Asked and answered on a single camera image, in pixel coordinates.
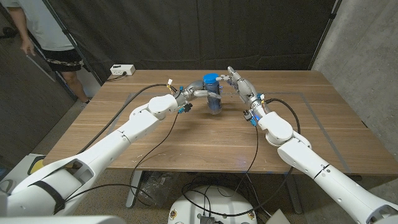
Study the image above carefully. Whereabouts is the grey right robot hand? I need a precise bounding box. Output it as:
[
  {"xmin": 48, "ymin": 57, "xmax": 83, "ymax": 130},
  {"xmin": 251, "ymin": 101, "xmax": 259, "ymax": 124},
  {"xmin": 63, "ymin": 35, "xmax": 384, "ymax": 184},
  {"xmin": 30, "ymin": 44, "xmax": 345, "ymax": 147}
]
[{"xmin": 216, "ymin": 65, "xmax": 262, "ymax": 108}]

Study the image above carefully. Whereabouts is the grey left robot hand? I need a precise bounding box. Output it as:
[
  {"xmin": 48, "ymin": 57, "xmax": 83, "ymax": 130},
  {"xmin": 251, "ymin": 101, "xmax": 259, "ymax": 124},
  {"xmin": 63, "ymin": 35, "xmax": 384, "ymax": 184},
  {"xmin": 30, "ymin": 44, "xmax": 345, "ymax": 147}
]
[{"xmin": 179, "ymin": 80, "xmax": 223, "ymax": 105}]

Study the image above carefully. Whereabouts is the blue bottle cap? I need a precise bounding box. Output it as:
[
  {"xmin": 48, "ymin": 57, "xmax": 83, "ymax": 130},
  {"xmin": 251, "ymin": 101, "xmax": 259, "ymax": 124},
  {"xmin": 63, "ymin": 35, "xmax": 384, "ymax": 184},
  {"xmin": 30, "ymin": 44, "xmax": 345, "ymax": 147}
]
[{"xmin": 203, "ymin": 73, "xmax": 220, "ymax": 85}]

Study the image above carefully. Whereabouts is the clear bottle with black label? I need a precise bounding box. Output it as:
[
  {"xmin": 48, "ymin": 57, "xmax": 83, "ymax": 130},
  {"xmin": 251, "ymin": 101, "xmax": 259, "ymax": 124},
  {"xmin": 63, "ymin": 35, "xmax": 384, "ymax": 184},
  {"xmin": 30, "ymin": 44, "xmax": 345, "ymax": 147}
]
[{"xmin": 205, "ymin": 82, "xmax": 223, "ymax": 115}]

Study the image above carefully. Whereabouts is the thin grey rod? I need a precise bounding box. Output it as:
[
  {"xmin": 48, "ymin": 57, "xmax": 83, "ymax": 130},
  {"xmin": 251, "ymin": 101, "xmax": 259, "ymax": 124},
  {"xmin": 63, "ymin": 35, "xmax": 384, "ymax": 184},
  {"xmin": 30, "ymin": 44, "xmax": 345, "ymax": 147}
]
[{"xmin": 26, "ymin": 54, "xmax": 57, "ymax": 83}]

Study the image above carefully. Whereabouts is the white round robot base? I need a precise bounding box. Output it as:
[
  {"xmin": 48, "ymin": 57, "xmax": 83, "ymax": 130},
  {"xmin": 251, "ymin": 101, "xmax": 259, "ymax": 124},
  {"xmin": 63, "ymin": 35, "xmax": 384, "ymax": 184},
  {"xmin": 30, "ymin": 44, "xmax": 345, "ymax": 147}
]
[{"xmin": 167, "ymin": 185, "xmax": 258, "ymax": 224}]

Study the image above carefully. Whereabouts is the white power strip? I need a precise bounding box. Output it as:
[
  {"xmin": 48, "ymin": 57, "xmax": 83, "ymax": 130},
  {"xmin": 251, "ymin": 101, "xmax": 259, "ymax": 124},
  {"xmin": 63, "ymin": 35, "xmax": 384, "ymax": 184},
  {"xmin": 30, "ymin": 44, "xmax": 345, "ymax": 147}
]
[{"xmin": 109, "ymin": 64, "xmax": 136, "ymax": 77}]

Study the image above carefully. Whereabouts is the clear plastic bag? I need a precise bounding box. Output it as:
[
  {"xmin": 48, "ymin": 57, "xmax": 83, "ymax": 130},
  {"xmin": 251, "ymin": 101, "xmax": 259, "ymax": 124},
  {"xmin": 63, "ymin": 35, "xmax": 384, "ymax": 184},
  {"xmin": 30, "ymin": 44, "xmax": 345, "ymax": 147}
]
[{"xmin": 138, "ymin": 170, "xmax": 180, "ymax": 208}]

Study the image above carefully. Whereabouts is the black backdrop stand pole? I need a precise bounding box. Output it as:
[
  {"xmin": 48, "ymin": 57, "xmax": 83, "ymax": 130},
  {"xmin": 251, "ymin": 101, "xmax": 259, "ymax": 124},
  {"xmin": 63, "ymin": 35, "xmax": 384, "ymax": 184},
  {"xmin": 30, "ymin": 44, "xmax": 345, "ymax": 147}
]
[
  {"xmin": 42, "ymin": 0, "xmax": 104, "ymax": 85},
  {"xmin": 307, "ymin": 0, "xmax": 343, "ymax": 72}
]

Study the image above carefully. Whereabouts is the grey tape outline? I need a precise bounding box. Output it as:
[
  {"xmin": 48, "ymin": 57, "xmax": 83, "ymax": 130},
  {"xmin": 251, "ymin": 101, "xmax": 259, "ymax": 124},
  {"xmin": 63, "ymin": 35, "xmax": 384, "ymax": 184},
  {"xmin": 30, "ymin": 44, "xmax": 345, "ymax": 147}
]
[{"xmin": 90, "ymin": 91, "xmax": 352, "ymax": 174}]

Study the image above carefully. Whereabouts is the grey table leg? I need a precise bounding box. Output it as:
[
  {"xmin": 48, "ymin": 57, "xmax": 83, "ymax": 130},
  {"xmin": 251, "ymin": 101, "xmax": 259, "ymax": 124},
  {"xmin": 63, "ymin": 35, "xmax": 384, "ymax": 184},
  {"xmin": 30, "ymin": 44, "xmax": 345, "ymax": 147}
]
[
  {"xmin": 284, "ymin": 174, "xmax": 304, "ymax": 215},
  {"xmin": 125, "ymin": 170, "xmax": 144, "ymax": 208}
]

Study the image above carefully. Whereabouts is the white flat panel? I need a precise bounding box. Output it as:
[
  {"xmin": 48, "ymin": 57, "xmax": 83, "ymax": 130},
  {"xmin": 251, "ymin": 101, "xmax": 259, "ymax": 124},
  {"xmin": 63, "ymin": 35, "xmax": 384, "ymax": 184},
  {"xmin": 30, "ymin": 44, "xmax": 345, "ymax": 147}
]
[{"xmin": 265, "ymin": 210, "xmax": 292, "ymax": 224}]

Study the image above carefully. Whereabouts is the person in grey shirt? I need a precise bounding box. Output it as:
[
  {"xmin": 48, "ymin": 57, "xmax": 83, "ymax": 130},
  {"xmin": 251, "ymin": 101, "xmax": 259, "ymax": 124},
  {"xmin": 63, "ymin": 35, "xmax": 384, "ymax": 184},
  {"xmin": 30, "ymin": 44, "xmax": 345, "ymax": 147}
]
[{"xmin": 0, "ymin": 0, "xmax": 91, "ymax": 105}]

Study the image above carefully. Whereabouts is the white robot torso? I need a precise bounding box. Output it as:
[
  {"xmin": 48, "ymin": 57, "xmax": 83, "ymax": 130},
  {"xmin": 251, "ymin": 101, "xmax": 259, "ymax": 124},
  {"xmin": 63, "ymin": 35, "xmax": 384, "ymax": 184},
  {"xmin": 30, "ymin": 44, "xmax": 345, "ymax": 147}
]
[{"xmin": 0, "ymin": 215, "xmax": 127, "ymax": 224}]

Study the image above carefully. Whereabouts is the white mat with yellow print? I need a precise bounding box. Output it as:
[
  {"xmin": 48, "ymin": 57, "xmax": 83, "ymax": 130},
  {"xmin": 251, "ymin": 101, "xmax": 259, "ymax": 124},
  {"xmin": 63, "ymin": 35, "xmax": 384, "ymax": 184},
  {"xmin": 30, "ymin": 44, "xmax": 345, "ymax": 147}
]
[{"xmin": 0, "ymin": 152, "xmax": 68, "ymax": 197}]

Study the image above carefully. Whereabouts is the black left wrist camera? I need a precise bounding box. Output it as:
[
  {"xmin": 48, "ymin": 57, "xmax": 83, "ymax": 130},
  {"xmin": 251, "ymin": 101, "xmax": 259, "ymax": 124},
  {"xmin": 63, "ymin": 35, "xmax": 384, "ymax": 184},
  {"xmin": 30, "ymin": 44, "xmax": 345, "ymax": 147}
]
[{"xmin": 177, "ymin": 102, "xmax": 193, "ymax": 114}]

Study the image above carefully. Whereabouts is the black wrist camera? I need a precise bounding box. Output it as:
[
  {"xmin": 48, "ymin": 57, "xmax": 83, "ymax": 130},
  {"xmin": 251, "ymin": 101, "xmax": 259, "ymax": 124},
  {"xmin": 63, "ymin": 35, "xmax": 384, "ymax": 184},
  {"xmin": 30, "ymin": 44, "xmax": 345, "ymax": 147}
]
[
  {"xmin": 177, "ymin": 102, "xmax": 193, "ymax": 114},
  {"xmin": 243, "ymin": 108, "xmax": 258, "ymax": 127}
]

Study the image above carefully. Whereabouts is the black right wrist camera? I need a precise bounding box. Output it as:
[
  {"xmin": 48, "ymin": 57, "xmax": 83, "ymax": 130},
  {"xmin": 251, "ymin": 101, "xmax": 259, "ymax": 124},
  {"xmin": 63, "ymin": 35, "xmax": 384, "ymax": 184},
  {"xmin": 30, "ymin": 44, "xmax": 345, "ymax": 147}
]
[{"xmin": 243, "ymin": 108, "xmax": 258, "ymax": 127}]

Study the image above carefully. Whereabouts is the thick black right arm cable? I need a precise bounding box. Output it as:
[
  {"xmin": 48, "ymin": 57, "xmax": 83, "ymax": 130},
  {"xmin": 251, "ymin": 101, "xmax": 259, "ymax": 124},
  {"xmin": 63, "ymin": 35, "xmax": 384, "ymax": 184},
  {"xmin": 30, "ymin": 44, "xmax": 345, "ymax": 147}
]
[{"xmin": 182, "ymin": 98, "xmax": 302, "ymax": 217}]

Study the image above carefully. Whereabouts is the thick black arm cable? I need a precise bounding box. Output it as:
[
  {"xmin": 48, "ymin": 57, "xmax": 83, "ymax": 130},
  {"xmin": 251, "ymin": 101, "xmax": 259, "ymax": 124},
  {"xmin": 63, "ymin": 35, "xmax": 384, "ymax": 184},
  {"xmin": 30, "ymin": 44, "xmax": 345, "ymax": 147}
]
[
  {"xmin": 77, "ymin": 83, "xmax": 178, "ymax": 155},
  {"xmin": 182, "ymin": 98, "xmax": 302, "ymax": 217}
]

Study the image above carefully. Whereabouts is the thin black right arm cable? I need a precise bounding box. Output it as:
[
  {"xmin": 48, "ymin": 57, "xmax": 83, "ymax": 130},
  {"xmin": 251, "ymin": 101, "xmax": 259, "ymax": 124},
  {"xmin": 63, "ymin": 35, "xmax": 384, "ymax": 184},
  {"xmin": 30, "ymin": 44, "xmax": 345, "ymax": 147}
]
[{"xmin": 216, "ymin": 124, "xmax": 259, "ymax": 198}]

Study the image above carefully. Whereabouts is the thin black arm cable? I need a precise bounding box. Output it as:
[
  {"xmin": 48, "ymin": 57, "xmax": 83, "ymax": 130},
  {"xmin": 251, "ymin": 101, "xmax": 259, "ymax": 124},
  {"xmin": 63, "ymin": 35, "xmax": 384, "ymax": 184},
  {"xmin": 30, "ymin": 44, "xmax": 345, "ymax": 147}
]
[
  {"xmin": 63, "ymin": 112, "xmax": 180, "ymax": 208},
  {"xmin": 216, "ymin": 124, "xmax": 259, "ymax": 198}
]

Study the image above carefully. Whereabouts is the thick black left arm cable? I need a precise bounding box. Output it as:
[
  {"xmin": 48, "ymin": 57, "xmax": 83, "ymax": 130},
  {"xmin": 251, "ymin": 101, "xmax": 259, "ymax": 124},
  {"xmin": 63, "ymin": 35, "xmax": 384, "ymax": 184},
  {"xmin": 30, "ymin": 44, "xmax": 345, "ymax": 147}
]
[{"xmin": 77, "ymin": 83, "xmax": 178, "ymax": 155}]

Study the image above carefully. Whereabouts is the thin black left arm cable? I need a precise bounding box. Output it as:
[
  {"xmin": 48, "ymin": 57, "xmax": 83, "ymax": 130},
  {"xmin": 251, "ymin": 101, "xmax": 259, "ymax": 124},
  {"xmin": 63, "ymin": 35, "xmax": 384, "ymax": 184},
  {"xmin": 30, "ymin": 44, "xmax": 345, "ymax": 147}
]
[{"xmin": 63, "ymin": 112, "xmax": 180, "ymax": 208}]

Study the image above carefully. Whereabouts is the black power strip cable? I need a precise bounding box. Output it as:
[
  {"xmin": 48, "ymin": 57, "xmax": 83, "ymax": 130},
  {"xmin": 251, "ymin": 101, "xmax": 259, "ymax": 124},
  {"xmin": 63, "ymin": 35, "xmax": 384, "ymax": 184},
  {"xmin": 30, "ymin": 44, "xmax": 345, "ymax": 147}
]
[{"xmin": 106, "ymin": 72, "xmax": 127, "ymax": 82}]

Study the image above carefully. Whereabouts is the black wall handle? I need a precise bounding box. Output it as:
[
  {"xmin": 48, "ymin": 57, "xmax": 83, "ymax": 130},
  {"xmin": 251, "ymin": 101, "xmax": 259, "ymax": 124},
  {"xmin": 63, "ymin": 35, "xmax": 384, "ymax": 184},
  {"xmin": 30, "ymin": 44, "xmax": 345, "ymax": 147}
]
[{"xmin": 0, "ymin": 27, "xmax": 18, "ymax": 40}]

